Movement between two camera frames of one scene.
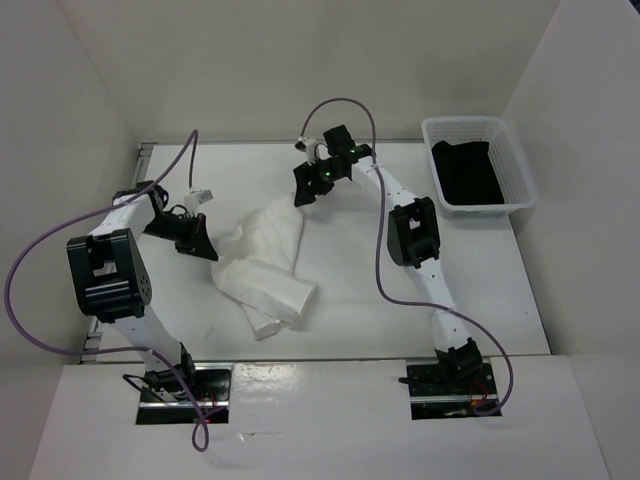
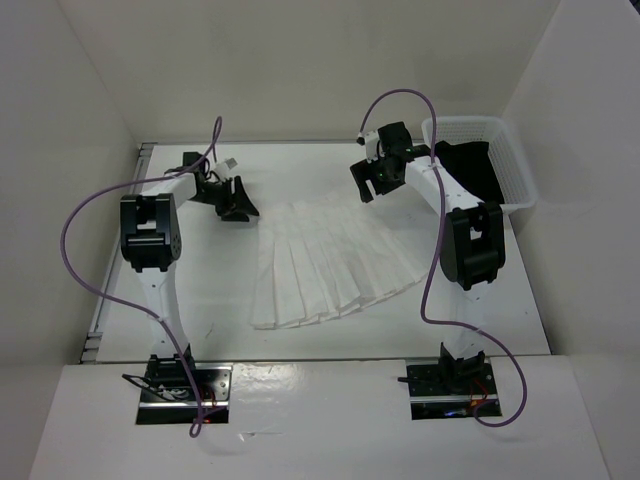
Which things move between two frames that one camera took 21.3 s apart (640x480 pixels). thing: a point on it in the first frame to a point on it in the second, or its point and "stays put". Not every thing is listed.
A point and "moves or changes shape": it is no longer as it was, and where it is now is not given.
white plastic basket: (513, 180) stays put
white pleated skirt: (257, 272) moves or changes shape
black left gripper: (197, 241) to (240, 200)
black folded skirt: (466, 173) stays put
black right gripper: (303, 175) to (363, 171)
